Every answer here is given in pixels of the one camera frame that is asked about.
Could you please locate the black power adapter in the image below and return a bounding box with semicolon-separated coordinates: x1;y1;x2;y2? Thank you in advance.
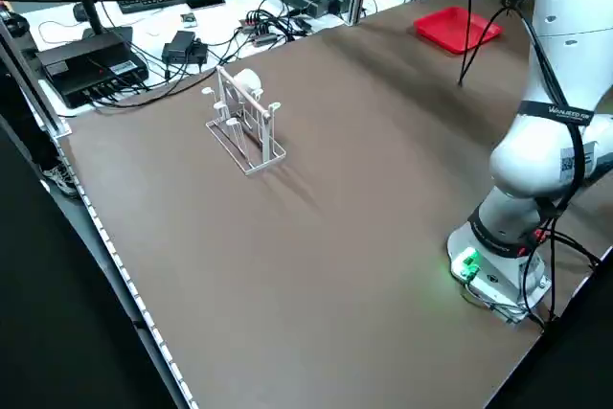
161;29;210;67

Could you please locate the white wire cup rack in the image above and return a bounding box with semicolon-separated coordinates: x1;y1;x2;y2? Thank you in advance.
199;65;288;175

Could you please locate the red plastic tray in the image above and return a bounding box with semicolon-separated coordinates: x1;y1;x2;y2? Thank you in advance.
413;5;507;57

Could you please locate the black cable with metal plug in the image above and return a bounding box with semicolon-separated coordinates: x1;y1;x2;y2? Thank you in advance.
438;0;509;88

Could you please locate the aluminium table rail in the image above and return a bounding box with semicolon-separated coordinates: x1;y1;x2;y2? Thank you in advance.
0;20;73;138

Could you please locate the white cup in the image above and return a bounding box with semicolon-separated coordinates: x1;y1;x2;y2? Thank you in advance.
228;67;265;102

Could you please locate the black usb hub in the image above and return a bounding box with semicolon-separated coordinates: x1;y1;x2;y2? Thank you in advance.
238;15;282;49

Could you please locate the black monitor stand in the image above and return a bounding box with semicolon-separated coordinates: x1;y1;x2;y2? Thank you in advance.
71;0;135;46

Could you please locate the flat black electronics box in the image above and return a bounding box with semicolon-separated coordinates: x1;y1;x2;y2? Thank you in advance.
35;37;150;111

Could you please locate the person's foot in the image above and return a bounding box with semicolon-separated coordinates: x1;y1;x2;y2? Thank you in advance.
40;163;80;198

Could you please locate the person's leg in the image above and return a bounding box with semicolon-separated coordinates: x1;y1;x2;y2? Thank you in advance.
0;87;58;175

